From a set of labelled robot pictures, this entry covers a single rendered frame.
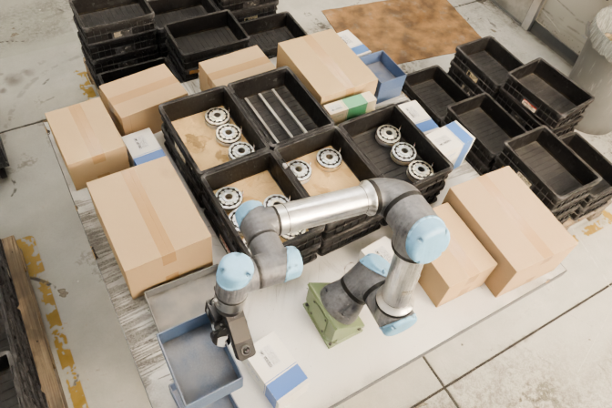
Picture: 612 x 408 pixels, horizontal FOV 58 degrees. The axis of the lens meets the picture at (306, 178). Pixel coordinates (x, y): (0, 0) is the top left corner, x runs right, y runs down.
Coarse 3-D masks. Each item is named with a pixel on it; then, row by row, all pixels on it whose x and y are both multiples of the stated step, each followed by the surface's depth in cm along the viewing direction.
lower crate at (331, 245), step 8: (368, 224) 208; (376, 224) 214; (344, 232) 202; (352, 232) 209; (360, 232) 212; (368, 232) 216; (328, 240) 199; (336, 240) 206; (344, 240) 210; (352, 240) 212; (320, 248) 206; (328, 248) 207; (336, 248) 210
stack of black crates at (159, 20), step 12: (156, 0) 334; (168, 0) 339; (180, 0) 343; (192, 0) 347; (204, 0) 346; (156, 12) 340; (168, 12) 345; (180, 12) 346; (192, 12) 347; (204, 12) 349; (156, 24) 319
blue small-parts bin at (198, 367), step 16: (192, 320) 142; (208, 320) 147; (160, 336) 140; (176, 336) 144; (192, 336) 146; (208, 336) 146; (176, 352) 142; (192, 352) 143; (208, 352) 143; (224, 352) 144; (176, 368) 140; (192, 368) 140; (208, 368) 141; (224, 368) 141; (176, 384) 132; (192, 384) 138; (208, 384) 138; (224, 384) 139; (240, 384) 137; (192, 400) 136; (208, 400) 133
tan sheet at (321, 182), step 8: (312, 152) 223; (304, 160) 220; (312, 160) 221; (312, 168) 218; (344, 168) 220; (312, 176) 216; (320, 176) 216; (328, 176) 216; (336, 176) 217; (344, 176) 217; (352, 176) 218; (304, 184) 213; (312, 184) 213; (320, 184) 213; (328, 184) 214; (336, 184) 214; (344, 184) 215; (352, 184) 215; (312, 192) 211; (320, 192) 211
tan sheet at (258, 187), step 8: (256, 176) 213; (264, 176) 213; (232, 184) 209; (240, 184) 209; (248, 184) 210; (256, 184) 210; (264, 184) 211; (272, 184) 211; (216, 192) 206; (248, 192) 207; (256, 192) 208; (264, 192) 208; (272, 192) 209; (280, 192) 209; (248, 200) 205
